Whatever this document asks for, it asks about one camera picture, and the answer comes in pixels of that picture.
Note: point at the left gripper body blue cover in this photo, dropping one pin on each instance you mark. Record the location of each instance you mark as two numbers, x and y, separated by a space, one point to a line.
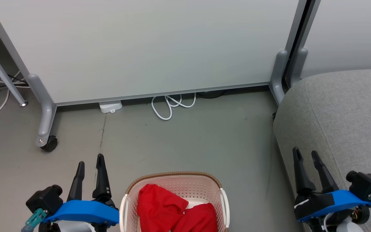
82 211

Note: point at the red garment with white trim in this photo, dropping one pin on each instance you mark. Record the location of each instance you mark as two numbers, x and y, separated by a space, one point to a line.
198 219

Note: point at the teal left camera connector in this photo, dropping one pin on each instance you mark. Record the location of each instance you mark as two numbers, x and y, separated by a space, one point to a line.
34 219

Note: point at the narrow white partition panel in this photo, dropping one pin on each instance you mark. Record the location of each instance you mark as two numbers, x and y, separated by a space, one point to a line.
346 32

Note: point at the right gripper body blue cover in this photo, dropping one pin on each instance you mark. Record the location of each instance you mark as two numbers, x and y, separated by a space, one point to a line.
327 203

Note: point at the grey fabric sofa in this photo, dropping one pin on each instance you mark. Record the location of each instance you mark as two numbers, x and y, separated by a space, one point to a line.
343 112

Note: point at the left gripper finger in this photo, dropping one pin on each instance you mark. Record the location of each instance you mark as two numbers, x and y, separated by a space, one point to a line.
101 180
77 183

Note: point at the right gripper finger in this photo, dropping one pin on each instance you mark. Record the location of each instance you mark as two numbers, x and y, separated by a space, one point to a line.
325 177
301 177

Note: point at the white plastic laundry basket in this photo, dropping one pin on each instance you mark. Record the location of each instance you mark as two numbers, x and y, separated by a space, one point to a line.
204 188

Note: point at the grey metal table leg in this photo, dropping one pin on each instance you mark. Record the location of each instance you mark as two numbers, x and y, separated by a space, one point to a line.
2 74

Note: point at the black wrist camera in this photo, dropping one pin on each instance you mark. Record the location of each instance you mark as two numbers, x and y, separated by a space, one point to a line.
366 185
45 198

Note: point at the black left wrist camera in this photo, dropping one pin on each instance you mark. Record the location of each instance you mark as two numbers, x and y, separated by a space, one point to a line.
45 198

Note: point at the large white partition panel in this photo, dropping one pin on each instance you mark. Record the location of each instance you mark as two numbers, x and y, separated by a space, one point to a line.
147 48

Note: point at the black caster wheel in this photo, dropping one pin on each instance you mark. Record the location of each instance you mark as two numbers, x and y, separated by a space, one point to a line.
50 144

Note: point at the white power adapter box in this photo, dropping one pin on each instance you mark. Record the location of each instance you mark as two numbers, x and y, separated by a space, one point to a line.
110 106

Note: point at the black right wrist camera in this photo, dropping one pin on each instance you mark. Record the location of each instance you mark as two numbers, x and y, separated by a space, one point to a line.
366 185

